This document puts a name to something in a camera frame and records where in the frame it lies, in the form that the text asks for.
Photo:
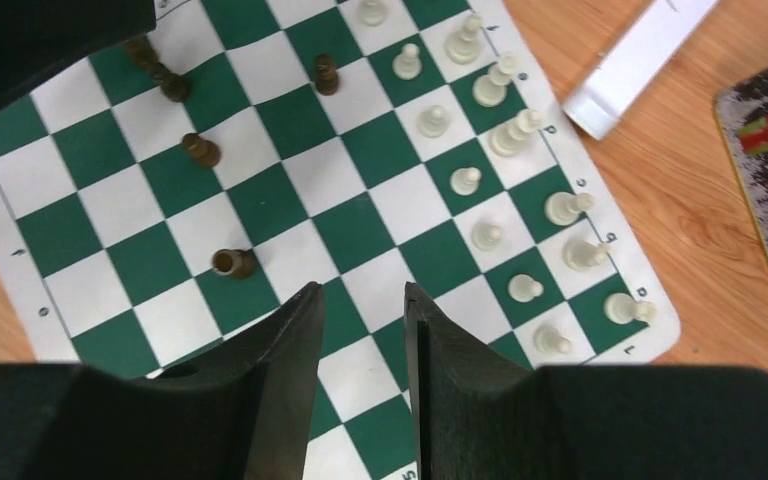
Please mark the white chess knight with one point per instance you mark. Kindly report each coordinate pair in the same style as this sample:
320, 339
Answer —
581, 255

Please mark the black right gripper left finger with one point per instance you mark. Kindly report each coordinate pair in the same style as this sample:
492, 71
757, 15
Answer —
243, 409

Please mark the dark brown chess piece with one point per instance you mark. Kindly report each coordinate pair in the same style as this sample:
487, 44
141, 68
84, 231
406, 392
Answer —
234, 263
203, 152
174, 86
326, 78

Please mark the centre metal rack pole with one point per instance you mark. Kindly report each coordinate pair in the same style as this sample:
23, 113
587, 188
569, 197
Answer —
614, 84

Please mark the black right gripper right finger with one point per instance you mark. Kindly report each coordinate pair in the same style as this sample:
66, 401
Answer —
476, 414

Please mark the white chess king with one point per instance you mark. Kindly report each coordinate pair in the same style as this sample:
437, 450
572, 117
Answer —
490, 89

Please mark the white chess rook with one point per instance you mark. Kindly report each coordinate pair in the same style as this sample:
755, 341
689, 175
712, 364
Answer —
621, 308

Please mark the green white chess mat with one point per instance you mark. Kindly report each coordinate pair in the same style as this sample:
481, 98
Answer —
108, 228

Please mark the white chess queen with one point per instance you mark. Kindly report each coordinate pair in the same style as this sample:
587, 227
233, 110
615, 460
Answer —
515, 135

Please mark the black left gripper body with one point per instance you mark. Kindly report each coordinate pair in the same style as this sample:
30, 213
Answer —
40, 39

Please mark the white chess pawn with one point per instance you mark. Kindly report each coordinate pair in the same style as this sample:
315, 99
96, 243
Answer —
407, 64
486, 236
465, 181
523, 288
434, 121
372, 12
549, 340

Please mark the white chess bishop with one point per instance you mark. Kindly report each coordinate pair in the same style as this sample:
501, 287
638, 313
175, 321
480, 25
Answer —
463, 46
564, 208

